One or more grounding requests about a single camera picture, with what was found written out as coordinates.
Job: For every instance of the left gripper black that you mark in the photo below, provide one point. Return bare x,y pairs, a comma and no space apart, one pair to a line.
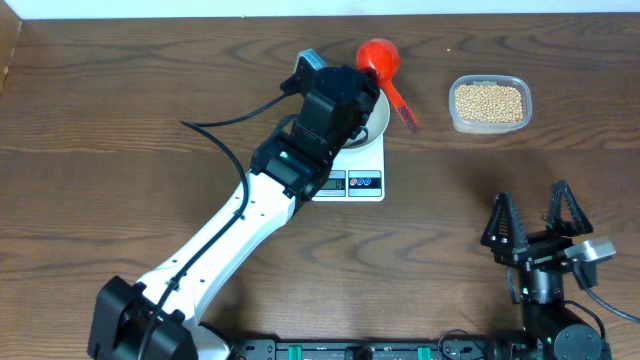
361,97

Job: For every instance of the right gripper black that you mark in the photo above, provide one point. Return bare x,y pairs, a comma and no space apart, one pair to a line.
540,249

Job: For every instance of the red plastic measuring scoop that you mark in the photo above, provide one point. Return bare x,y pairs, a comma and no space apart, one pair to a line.
382,56

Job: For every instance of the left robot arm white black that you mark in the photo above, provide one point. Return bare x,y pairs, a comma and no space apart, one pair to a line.
159,316

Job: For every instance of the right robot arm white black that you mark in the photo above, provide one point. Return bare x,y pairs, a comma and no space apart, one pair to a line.
547,321

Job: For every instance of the white ceramic bowl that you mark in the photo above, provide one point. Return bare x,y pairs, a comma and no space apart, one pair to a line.
375,127

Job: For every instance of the white digital kitchen scale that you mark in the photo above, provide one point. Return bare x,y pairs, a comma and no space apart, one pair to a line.
358,175

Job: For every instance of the soybeans in container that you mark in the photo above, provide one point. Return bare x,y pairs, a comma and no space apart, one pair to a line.
489,103

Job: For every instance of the clear plastic container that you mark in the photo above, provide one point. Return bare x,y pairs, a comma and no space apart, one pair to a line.
478,128

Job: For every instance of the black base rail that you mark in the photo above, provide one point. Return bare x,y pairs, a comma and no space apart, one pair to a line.
454,348

